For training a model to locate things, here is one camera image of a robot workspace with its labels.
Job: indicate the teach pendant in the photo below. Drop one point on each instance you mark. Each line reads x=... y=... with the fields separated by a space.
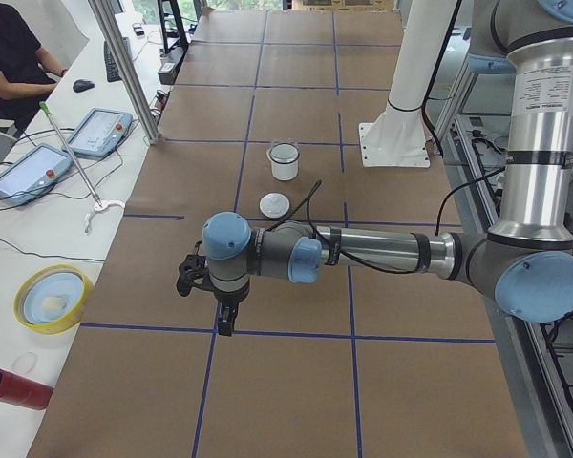
x=34 y=174
x=100 y=132

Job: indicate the clear plastic funnel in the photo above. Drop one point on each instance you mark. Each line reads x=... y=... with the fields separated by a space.
x=283 y=151

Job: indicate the teach pendant far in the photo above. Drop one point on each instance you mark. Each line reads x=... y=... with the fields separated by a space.
x=100 y=132

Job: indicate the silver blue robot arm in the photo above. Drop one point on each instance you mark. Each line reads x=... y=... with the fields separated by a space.
x=524 y=263

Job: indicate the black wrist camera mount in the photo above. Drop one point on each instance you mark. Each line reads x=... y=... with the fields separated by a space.
x=194 y=273

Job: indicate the white enamel mug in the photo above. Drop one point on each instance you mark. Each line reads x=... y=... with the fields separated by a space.
x=284 y=171

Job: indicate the teach pendant near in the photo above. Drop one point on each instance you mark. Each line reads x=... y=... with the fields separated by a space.
x=34 y=174

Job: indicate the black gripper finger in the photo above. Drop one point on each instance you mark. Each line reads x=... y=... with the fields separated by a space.
x=228 y=317

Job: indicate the red cylinder tube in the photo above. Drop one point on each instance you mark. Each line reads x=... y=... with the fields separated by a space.
x=20 y=391

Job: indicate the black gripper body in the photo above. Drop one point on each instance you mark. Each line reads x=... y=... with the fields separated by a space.
x=228 y=299

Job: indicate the grabber stick tool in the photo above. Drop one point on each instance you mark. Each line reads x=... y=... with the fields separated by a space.
x=101 y=205

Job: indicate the black keyboard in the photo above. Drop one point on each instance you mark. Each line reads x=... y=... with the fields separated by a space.
x=111 y=68

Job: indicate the aluminium frame post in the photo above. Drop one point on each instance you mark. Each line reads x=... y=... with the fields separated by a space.
x=111 y=32

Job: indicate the person in black shirt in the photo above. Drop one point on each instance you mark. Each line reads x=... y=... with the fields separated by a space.
x=26 y=69

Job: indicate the clear round lid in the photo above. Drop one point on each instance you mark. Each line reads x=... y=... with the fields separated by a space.
x=25 y=363

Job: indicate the black computer mouse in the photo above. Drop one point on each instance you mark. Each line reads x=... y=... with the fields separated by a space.
x=82 y=85

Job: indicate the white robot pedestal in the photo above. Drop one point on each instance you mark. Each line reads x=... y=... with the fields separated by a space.
x=397 y=137

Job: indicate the yellow rimmed bowl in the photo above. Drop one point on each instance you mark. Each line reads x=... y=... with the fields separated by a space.
x=53 y=299

